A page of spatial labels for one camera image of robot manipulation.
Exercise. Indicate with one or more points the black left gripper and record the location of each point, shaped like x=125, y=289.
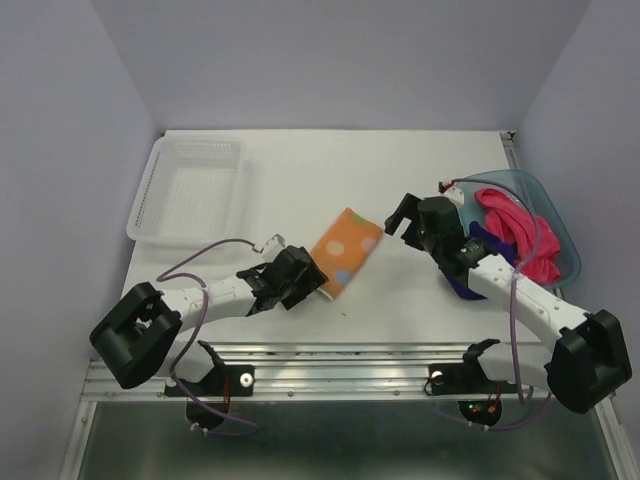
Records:
x=310, y=278

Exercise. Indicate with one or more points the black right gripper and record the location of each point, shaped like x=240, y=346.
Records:
x=409, y=208

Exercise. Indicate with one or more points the orange polka dot towel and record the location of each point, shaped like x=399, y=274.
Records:
x=343, y=249

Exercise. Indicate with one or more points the purple towel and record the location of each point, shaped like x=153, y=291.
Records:
x=464, y=259

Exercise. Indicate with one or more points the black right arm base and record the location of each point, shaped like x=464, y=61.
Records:
x=468, y=378

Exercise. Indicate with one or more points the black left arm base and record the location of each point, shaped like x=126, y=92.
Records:
x=209, y=401

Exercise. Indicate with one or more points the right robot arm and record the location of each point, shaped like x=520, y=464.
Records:
x=581, y=357

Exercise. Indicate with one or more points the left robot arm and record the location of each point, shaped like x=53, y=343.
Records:
x=137, y=339

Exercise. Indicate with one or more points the blue plastic tub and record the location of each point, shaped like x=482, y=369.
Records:
x=529, y=193

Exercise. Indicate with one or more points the white plastic basket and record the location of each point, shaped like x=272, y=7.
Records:
x=188, y=191

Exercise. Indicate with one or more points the pink towel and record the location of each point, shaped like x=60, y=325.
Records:
x=512, y=224

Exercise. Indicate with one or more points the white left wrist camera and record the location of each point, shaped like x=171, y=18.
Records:
x=270, y=249

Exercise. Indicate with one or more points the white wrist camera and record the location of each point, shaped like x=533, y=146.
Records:
x=450, y=191
x=270, y=249

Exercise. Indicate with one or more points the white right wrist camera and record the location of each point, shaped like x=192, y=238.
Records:
x=450, y=191

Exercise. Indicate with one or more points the aluminium mounting rail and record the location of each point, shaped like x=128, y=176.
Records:
x=323, y=372

